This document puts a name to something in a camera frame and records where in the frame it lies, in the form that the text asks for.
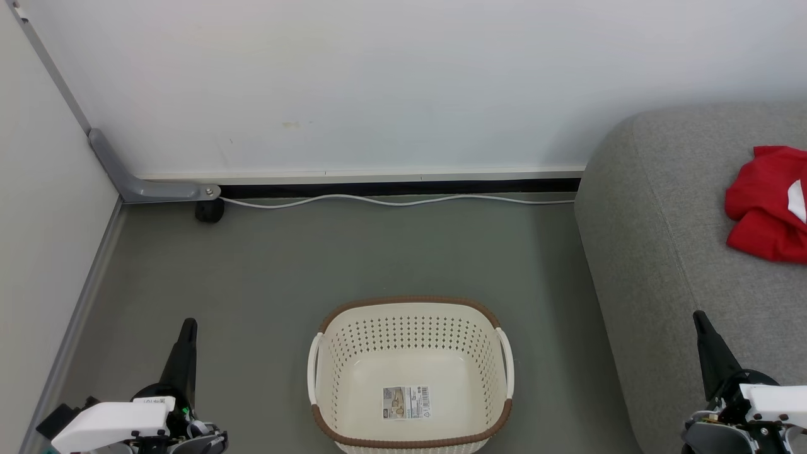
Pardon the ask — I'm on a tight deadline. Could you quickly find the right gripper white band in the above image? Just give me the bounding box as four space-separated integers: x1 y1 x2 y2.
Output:
693 310 807 431

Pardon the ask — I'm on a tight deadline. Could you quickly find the black caster wheel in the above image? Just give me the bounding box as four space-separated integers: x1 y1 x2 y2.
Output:
194 199 226 224

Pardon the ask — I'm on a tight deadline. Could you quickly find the grey fabric sofa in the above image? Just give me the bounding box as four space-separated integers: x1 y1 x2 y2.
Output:
574 101 807 454

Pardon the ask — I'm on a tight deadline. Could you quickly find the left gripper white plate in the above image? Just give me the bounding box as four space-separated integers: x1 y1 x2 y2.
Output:
52 318 199 453

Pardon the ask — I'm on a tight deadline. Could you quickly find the grey partition frame strip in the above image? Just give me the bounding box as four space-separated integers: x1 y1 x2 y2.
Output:
5 0 93 137

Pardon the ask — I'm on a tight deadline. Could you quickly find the white floor cable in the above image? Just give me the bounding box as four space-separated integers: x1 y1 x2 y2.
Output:
219 193 576 210

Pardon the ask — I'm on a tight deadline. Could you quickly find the red garment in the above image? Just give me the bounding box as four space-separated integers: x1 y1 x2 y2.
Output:
724 146 807 264

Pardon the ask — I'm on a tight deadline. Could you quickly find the grey metal partition foot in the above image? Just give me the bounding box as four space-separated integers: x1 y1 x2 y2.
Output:
88 128 222 204

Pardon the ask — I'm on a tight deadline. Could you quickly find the paper label sticker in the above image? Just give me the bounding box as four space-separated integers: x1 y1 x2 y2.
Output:
382 385 433 421

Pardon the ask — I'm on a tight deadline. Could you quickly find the cream perforated laundry basket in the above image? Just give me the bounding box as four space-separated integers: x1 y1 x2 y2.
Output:
307 296 515 454

